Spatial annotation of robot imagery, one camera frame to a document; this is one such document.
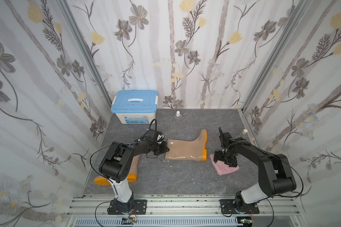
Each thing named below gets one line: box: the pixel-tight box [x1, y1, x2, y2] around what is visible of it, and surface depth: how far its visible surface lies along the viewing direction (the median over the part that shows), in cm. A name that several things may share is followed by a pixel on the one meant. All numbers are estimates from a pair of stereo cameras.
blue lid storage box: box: [110, 89, 159, 124], surface depth 104 cm
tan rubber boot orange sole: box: [165, 129, 208, 162], surface depth 95 cm
